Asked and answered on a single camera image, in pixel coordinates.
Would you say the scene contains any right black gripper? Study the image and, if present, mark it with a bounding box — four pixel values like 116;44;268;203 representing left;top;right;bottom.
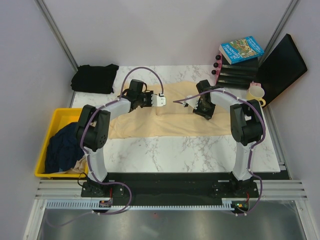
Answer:
192;99;215;121

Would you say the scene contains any cream yellow t-shirt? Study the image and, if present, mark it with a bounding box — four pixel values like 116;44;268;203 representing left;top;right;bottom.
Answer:
108;81;231;139

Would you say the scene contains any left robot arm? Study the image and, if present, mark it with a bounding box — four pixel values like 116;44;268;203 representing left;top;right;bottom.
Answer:
75;79;158;197

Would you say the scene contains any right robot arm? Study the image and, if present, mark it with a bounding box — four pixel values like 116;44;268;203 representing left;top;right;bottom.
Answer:
193;80;266;197

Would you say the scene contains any folded black t-shirt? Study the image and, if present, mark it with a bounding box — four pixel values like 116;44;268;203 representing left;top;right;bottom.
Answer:
70;64;119;95

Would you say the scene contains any black box with knobs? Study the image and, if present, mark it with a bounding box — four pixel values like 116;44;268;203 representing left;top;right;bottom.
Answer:
211;52;259;90

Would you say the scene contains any yellow ceramic mug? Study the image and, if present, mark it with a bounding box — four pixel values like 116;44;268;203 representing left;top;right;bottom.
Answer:
245;85;266;107

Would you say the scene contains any small pink box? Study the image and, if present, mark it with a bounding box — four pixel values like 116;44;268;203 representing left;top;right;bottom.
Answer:
249;81;262;88

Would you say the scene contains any colourful treehouse book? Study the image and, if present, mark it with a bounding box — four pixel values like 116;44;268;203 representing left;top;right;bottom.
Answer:
219;36;265;65

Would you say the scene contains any yellow plastic bin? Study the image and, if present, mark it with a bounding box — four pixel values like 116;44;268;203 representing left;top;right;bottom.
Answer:
34;108;88;179

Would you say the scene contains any black flat panel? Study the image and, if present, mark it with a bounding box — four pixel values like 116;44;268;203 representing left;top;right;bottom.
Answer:
254;33;308;105

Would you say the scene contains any navy blue t-shirt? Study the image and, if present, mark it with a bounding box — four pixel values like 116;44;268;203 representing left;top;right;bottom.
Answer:
44;122;84;174

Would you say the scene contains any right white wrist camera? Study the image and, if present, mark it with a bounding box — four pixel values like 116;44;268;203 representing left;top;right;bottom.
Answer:
182;95;200;110

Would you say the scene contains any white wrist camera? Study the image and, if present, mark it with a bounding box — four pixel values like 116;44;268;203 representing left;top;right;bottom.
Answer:
182;95;200;110
151;94;167;107

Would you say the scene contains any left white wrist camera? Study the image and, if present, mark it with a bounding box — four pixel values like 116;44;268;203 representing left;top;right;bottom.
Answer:
151;94;167;107

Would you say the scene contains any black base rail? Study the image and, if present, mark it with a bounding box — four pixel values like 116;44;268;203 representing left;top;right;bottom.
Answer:
81;172;259;207

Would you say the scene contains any white slotted cable duct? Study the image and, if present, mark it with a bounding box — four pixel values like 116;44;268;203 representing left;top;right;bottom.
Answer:
46;199;113;210

